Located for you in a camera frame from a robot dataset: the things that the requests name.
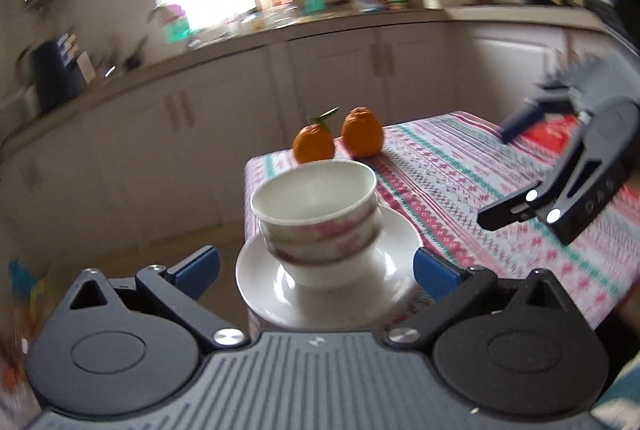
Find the red gift box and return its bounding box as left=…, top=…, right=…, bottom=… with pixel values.
left=520, top=117, right=583, bottom=152

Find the green dish soap bottle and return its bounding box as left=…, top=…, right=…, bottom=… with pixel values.
left=160, top=10, right=192, bottom=45

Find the orange with green leaf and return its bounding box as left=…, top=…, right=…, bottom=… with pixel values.
left=292, top=107, right=341, bottom=163

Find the white kitchen cabinet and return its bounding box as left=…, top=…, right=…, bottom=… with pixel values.
left=0, top=17, right=611, bottom=256

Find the patterned red green tablecloth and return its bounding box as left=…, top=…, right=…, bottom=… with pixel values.
left=243, top=110, right=640, bottom=331

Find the orange without leaf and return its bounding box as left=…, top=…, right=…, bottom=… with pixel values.
left=341, top=106, right=385, bottom=158

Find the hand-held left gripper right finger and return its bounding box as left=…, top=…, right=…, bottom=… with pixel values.
left=384, top=247, right=583, bottom=351

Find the stained white plate fruit print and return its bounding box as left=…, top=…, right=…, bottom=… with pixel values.
left=235, top=205, right=422, bottom=330

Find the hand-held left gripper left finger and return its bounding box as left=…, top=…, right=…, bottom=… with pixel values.
left=52, top=246, right=251, bottom=351

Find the beige kitchen countertop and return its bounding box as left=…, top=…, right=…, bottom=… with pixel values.
left=0, top=5, right=616, bottom=151

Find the blue plastic bottle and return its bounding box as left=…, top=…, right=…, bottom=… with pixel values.
left=7, top=257, right=36, bottom=296

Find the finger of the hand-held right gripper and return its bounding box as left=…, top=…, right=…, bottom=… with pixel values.
left=499, top=94, right=577, bottom=144
left=477, top=102, right=640, bottom=246

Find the black air fryer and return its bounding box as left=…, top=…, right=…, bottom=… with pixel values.
left=32, top=37, right=90, bottom=111

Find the white bowl with pink flowers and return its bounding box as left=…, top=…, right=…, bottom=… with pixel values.
left=259, top=207, right=382, bottom=261
left=250, top=160, right=377, bottom=228
left=267, top=235, right=383, bottom=289

